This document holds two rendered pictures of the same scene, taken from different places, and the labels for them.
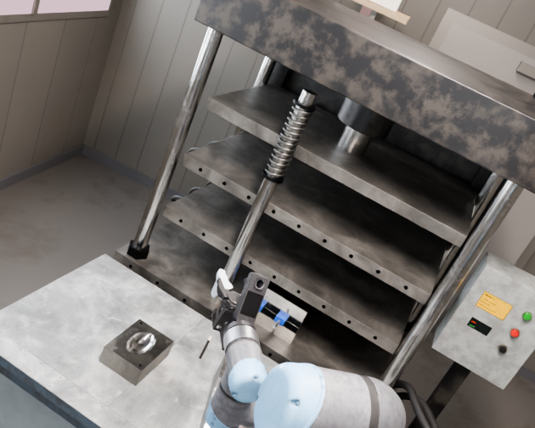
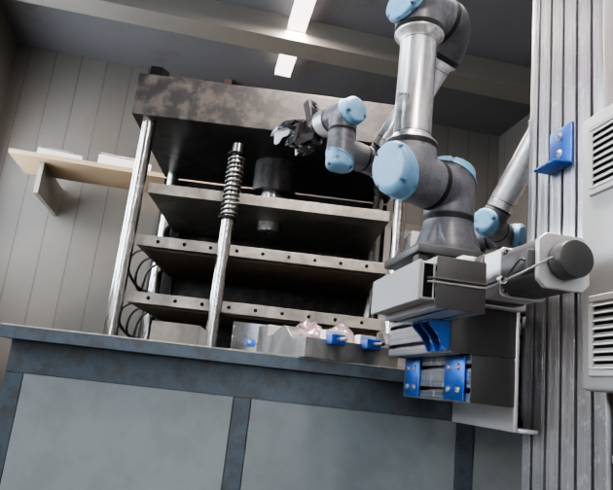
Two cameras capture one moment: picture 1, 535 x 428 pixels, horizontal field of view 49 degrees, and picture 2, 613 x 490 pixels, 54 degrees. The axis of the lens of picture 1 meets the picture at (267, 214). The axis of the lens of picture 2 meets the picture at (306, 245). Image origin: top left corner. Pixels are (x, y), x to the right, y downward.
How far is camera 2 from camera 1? 159 cm
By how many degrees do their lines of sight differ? 41
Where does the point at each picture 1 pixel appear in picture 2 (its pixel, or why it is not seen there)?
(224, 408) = (342, 137)
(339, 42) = (253, 97)
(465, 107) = not seen: hidden behind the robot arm
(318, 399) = not seen: outside the picture
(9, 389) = (58, 391)
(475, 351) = not seen: hidden behind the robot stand
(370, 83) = (285, 116)
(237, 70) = (100, 298)
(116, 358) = (169, 328)
